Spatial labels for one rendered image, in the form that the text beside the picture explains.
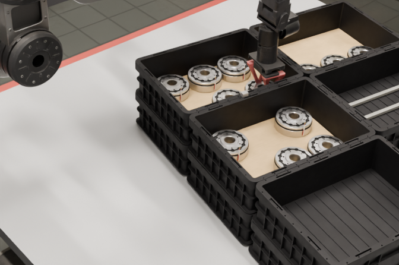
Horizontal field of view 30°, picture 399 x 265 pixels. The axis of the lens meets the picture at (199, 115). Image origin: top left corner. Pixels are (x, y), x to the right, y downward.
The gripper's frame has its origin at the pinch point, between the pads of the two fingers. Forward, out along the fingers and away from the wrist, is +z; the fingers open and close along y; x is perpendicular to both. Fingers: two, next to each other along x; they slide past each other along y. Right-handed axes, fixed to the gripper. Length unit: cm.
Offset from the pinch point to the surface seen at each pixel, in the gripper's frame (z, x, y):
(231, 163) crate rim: -4.1, 28.6, -31.8
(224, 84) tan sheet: 3.6, 7.2, 11.0
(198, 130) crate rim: -4.3, 29.9, -16.6
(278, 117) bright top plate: 1.7, 3.1, -13.2
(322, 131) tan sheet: 5.2, -7.2, -20.1
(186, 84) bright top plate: 0.4, 20.0, 10.9
